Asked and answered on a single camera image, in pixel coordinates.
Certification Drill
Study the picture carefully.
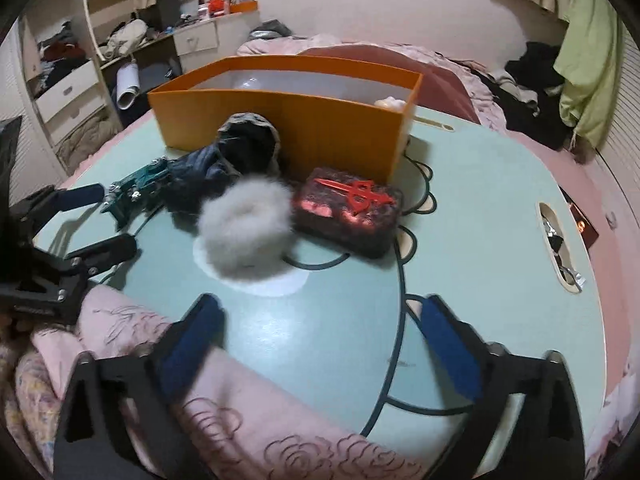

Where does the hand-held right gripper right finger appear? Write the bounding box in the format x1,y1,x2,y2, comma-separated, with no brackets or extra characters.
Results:
420,295,586,480

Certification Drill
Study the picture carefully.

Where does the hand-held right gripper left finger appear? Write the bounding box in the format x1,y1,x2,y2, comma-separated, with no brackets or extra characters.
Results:
52,292,226,480

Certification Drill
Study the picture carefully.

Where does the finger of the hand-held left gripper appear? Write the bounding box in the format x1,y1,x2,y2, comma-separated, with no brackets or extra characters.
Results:
10,184,106,241
35,232,138,288

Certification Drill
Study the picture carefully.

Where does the grey-white fluffy scrunchie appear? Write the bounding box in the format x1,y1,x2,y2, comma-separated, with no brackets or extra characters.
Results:
196,172,296,281

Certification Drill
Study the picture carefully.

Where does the black drawstring pouch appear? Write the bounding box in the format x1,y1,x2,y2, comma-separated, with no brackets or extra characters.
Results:
167,112,282,213

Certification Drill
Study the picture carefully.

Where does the orange cardboard box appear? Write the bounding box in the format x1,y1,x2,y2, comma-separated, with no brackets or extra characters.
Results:
147,56,425,183

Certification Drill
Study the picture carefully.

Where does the brown quilted cloth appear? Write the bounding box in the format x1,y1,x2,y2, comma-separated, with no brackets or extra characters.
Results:
55,110,121,171

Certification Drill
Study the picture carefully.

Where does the pink rose-patterned duvet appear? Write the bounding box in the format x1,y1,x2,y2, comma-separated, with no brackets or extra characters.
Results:
0,34,501,480

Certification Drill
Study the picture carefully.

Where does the white shelf unit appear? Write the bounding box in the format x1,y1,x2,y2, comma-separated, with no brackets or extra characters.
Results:
15,0,146,161

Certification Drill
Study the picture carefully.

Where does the pastel floral quilt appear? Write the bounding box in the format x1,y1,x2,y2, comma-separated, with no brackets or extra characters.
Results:
0,345,66,480

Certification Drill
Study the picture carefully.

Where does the white paper roll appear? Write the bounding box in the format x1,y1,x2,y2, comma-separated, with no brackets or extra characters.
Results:
116,64,142,111

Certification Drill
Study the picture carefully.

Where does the folded clothes pile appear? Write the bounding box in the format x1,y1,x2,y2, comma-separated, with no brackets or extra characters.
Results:
37,22,86,78

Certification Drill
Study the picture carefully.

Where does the beige bag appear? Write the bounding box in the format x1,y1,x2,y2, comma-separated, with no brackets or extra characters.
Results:
102,19,148,58

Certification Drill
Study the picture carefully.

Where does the white desk drawer unit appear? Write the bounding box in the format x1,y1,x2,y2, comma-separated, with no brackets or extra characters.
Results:
172,20,221,58

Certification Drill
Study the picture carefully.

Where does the black monitor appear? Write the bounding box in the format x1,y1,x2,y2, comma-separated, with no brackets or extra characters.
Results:
137,0,181,31

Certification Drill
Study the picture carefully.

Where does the grey black bag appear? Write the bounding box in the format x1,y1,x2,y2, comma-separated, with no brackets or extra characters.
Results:
250,20,293,41

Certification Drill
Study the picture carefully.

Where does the pile of black clothes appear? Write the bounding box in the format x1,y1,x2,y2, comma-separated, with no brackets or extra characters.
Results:
480,42,576,151

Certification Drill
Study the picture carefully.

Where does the light green hanging garment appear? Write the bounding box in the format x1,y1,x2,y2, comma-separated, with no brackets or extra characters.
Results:
555,0,623,148

